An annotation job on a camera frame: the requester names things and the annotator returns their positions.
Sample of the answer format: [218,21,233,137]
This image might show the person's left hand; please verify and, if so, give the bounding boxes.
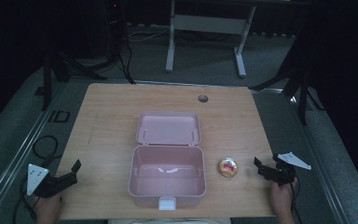
[33,191,64,219]

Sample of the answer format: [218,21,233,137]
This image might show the black floor cables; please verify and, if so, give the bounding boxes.
[117,40,137,85]

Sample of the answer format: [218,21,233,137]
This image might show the dark computer tower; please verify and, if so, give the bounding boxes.
[103,0,128,59]

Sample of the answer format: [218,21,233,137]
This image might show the white floor cable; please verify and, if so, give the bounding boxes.
[126,28,171,43]

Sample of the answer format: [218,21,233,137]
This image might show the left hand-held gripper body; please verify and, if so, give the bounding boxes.
[26,163,78,199]

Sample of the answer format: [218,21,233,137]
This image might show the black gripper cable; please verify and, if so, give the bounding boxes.
[11,134,61,224]
[289,182,304,224]

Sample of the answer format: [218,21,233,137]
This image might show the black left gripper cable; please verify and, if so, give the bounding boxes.
[11,134,61,224]

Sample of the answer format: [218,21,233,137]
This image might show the round snack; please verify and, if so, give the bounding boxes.
[217,157,240,179]

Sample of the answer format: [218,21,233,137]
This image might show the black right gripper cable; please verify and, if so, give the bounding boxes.
[289,182,304,224]

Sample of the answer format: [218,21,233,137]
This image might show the white metal desk frame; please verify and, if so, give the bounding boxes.
[164,0,257,78]

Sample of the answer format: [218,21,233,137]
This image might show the person's right hand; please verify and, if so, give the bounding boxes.
[269,176,299,217]

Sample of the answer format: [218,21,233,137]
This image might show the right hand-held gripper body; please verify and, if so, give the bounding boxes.
[262,151,312,188]

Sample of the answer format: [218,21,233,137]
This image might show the pink plastic storage box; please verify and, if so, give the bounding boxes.
[127,110,207,211]

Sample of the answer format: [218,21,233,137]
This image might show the black metal stand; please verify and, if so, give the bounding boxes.
[33,43,108,112]
[249,27,325,126]

